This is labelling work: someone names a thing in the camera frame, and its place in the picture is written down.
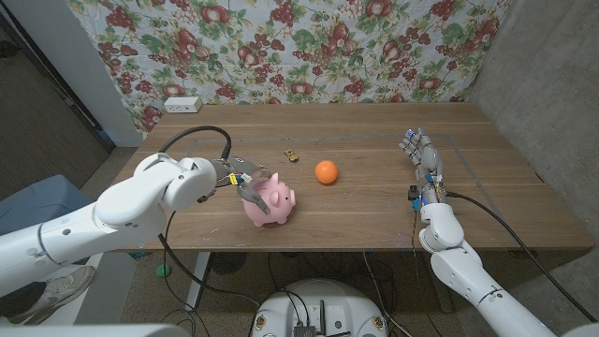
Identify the white power strip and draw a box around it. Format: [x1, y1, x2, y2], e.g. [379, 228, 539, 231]
[163, 95, 203, 114]

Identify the thin black right camera cable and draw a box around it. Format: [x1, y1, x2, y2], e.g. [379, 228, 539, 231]
[410, 208, 422, 263]

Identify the pink plastic piggy bank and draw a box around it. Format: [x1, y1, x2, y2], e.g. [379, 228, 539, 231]
[241, 171, 297, 228]

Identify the white robot torso edge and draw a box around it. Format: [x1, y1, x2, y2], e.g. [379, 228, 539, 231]
[0, 324, 191, 337]

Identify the orange fruit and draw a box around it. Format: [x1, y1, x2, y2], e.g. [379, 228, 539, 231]
[314, 159, 339, 185]

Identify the grey-blue plastic bin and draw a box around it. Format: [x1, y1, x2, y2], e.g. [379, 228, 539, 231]
[0, 174, 95, 235]

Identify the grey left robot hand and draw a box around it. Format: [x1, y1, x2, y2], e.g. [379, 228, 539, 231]
[212, 156, 272, 215]

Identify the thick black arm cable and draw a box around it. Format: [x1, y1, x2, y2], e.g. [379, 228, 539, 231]
[157, 125, 261, 337]
[444, 190, 598, 323]

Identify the round black floor fan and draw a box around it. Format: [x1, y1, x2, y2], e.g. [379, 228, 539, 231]
[208, 251, 248, 275]

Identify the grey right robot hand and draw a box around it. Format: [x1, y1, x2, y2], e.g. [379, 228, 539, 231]
[399, 126, 446, 205]

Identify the person's leg in dark trousers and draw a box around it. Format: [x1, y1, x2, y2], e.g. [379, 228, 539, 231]
[0, 282, 48, 319]

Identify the grey tape outline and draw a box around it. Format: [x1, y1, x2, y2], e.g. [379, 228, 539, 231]
[186, 133, 520, 247]

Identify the grey floor cable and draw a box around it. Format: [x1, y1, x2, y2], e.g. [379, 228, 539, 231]
[362, 251, 416, 337]

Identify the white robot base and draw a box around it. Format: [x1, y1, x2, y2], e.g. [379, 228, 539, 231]
[251, 278, 388, 337]

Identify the grey sneaker of person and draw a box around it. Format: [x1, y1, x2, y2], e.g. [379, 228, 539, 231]
[8, 265, 97, 325]

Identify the fruit print backdrop cloth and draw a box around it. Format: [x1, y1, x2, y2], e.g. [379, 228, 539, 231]
[65, 0, 514, 139]

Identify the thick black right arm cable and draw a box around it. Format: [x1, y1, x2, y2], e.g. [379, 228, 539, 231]
[444, 190, 598, 323]

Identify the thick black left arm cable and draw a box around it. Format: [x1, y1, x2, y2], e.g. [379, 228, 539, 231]
[157, 125, 261, 337]

